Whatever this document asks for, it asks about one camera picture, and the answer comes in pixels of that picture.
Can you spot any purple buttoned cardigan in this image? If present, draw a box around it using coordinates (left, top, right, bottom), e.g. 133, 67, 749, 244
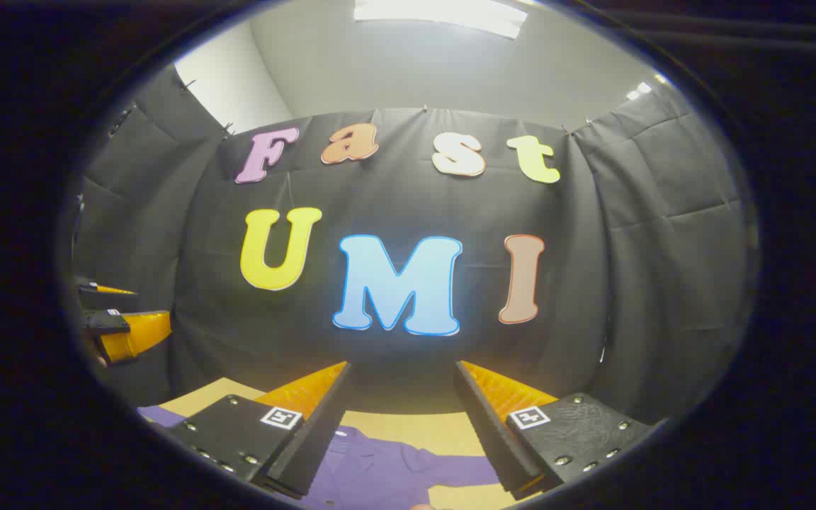
137, 405, 501, 510

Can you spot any ceiling light panel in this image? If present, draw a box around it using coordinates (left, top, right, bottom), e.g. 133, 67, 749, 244
353, 0, 528, 40

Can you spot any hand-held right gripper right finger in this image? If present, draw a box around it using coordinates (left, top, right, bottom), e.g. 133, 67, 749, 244
455, 360, 657, 500

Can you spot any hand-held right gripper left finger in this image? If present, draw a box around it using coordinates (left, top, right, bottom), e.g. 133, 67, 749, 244
160, 361, 352, 500

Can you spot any black backdrop cloth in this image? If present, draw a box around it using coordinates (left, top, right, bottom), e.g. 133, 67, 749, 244
72, 64, 756, 426

